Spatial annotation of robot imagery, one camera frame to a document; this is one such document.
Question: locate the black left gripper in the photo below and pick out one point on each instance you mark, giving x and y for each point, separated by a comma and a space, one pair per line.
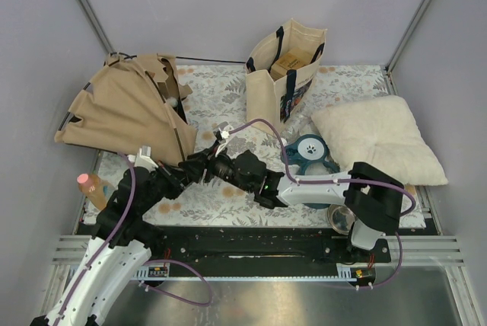
176, 178

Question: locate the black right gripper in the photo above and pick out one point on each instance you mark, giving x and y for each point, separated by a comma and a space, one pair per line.
199, 161

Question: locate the beige fabric pet tent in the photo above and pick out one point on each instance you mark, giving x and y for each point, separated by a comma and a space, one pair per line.
121, 112

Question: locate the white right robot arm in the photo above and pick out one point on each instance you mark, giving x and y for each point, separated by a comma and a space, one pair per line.
373, 197

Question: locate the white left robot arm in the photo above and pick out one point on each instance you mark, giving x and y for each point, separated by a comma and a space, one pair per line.
121, 242

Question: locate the teal double pet bowl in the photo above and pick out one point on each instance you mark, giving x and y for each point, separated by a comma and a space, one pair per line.
308, 151

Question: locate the steel pet bowl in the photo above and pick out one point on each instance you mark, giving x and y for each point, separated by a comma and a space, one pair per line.
341, 219

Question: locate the floral patterned mat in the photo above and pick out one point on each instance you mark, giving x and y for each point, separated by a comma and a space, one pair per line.
219, 95

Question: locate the pink cap juice bottle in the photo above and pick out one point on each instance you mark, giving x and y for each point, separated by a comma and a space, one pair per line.
96, 189

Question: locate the white pompom toy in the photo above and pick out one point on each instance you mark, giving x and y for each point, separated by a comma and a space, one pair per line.
174, 102

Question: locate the cream canvas tote bag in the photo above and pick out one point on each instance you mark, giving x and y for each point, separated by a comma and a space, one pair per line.
275, 101

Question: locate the brown cardboard box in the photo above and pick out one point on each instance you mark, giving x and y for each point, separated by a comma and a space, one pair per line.
294, 59

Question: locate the cream fluffy pillow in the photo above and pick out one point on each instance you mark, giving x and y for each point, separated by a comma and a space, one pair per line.
382, 132

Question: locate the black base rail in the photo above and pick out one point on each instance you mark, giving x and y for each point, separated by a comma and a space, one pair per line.
189, 246

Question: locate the white slotted cable duct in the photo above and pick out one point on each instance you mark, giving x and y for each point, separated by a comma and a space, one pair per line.
246, 269

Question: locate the aluminium frame rail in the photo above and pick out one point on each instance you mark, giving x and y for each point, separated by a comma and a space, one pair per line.
418, 250

